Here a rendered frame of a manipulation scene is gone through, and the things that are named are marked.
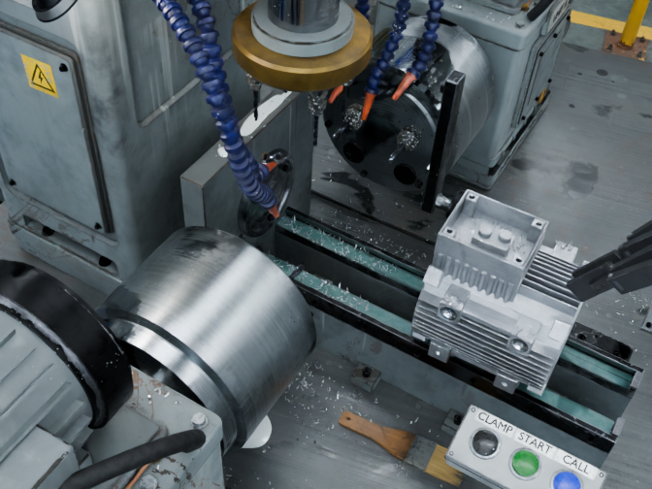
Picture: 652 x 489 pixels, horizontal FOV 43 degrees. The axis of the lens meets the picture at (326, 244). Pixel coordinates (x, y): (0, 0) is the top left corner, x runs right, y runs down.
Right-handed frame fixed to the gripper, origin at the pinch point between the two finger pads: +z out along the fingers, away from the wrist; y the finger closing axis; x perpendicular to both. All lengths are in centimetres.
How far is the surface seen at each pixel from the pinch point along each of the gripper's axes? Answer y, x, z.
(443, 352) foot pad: 3.9, -1.6, 26.3
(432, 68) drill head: -31.7, -29.8, 21.8
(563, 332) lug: 0.7, 4.6, 10.1
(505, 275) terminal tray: -0.8, -5.4, 11.5
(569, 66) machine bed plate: -100, -5, 48
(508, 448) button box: 18.8, 5.8, 11.4
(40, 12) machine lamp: 24, -64, 7
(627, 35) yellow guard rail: -247, 25, 114
